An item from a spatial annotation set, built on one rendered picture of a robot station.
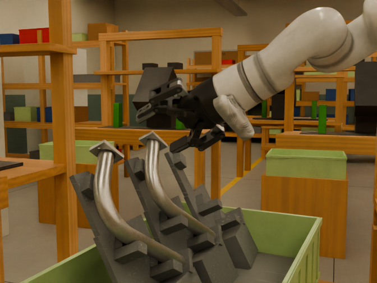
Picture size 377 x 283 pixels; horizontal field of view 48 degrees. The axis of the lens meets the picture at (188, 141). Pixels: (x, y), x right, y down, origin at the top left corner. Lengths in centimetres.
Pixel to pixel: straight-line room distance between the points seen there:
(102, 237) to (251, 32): 1109
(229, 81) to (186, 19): 1164
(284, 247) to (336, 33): 71
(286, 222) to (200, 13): 1118
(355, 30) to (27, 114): 651
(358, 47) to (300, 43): 9
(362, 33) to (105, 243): 54
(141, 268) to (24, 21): 924
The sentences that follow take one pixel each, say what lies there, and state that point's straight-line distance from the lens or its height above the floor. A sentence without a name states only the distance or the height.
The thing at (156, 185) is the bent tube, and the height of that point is 109.
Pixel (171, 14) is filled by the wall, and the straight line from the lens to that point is 1246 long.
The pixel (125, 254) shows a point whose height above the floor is 100.
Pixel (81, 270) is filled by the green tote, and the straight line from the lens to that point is 92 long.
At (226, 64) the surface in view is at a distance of 1109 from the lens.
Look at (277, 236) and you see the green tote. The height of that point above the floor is 90.
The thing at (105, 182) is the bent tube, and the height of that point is 112.
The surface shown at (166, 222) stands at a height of 100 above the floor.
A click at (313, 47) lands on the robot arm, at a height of 134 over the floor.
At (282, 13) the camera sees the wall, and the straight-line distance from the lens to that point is 1169.
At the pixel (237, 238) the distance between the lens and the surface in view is 108.
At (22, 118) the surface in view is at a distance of 706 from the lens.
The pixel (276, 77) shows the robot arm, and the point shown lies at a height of 130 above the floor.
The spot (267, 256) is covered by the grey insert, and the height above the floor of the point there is 85.
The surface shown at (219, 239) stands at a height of 94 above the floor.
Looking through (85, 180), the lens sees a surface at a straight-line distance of 80.
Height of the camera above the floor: 128
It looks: 6 degrees down
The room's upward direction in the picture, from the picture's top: straight up
